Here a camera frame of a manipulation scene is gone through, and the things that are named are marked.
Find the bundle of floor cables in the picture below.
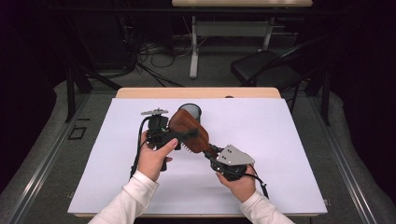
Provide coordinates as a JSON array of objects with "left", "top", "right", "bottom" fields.
[{"left": 118, "top": 15, "right": 185, "bottom": 88}]

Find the white table sheet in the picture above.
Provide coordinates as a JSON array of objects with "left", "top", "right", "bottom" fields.
[{"left": 67, "top": 97, "right": 329, "bottom": 216}]

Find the black folding chair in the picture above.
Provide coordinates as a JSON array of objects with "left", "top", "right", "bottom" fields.
[{"left": 230, "top": 34, "right": 332, "bottom": 116}]

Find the right hand-held gripper black cable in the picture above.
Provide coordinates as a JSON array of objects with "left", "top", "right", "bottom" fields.
[{"left": 246, "top": 164, "right": 269, "bottom": 200}]

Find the person's right hand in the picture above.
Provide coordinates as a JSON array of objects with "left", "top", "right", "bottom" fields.
[{"left": 216, "top": 166, "right": 257, "bottom": 203}]

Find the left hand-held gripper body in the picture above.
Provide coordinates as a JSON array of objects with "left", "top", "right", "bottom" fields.
[{"left": 140, "top": 107, "right": 181, "bottom": 151}]

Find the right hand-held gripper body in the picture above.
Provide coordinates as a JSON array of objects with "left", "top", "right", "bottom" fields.
[{"left": 208, "top": 144, "right": 256, "bottom": 182}]

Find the hand-held gripper black cable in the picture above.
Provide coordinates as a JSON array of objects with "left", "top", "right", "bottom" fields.
[
  {"left": 246, "top": 164, "right": 269, "bottom": 200},
  {"left": 129, "top": 116, "right": 152, "bottom": 180}
]

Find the brown wooden hairbrush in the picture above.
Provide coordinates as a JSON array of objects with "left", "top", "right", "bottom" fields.
[{"left": 167, "top": 107, "right": 219, "bottom": 159}]

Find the left hand-held gripper black cable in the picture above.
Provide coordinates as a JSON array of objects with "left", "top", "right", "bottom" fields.
[{"left": 129, "top": 116, "right": 152, "bottom": 180}]

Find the aluminium floor rail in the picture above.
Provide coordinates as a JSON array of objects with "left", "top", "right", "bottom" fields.
[
  {"left": 306, "top": 96, "right": 379, "bottom": 224},
  {"left": 6, "top": 92, "right": 92, "bottom": 224}
]

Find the black mesh pen cup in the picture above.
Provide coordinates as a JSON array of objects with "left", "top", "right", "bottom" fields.
[{"left": 177, "top": 103, "right": 203, "bottom": 124}]

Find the desk with white legs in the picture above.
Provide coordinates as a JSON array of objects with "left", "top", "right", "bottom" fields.
[{"left": 171, "top": 0, "right": 314, "bottom": 79}]

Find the person's left hand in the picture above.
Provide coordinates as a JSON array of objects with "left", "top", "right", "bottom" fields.
[{"left": 136, "top": 130, "right": 179, "bottom": 182}]

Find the black metal stand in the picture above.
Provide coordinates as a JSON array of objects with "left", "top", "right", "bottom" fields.
[{"left": 64, "top": 15, "right": 122, "bottom": 124}]

